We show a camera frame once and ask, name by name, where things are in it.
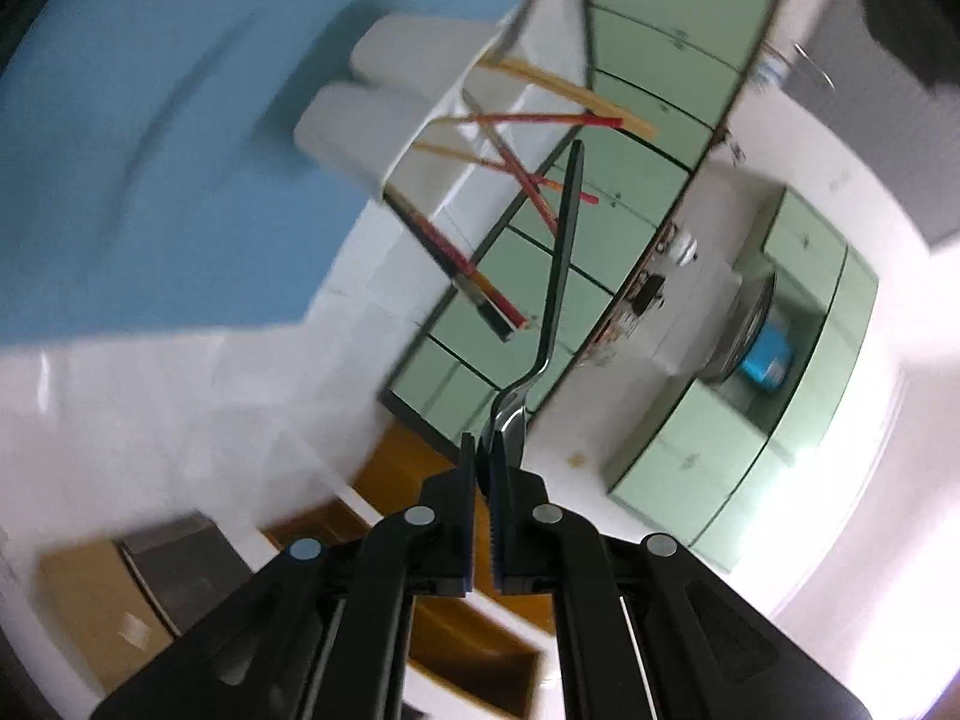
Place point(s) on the range hood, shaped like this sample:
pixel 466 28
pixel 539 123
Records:
pixel 750 337

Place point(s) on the black wok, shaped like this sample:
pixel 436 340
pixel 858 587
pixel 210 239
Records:
pixel 649 292

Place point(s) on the grey window blind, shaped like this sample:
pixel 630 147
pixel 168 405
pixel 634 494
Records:
pixel 900 165

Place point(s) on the plain wooden chopstick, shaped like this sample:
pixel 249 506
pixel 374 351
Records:
pixel 586 108
pixel 585 94

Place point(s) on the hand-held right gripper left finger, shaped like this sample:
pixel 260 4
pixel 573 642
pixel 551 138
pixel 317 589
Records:
pixel 466 540

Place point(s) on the thin red-tipped wooden chopstick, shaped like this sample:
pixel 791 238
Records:
pixel 525 180

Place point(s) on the blue tablecloth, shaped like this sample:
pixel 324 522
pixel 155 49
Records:
pixel 150 127

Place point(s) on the wooden door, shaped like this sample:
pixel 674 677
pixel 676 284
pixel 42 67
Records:
pixel 397 465

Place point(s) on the metal faucet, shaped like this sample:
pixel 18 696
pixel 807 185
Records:
pixel 814 64

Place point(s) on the white utensil holder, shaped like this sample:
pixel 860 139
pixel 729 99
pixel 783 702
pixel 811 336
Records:
pixel 352 127

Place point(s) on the brown countertop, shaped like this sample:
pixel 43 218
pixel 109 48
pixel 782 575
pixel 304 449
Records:
pixel 750 56

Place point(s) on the metal spoon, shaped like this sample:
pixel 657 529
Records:
pixel 559 255

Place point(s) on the green base cabinets with drawers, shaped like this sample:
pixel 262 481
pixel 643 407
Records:
pixel 615 255

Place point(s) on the green wall cabinet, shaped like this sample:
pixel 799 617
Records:
pixel 840 375
pixel 802 232
pixel 690 465

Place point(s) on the black cabinet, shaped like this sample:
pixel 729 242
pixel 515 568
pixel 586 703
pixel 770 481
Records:
pixel 187 577

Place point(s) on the metal kettle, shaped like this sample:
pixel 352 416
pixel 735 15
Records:
pixel 685 249

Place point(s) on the dark brown chopstick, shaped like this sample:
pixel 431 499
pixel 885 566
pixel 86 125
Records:
pixel 465 264

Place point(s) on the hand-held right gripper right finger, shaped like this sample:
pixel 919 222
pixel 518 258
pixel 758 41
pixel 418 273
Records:
pixel 496 540

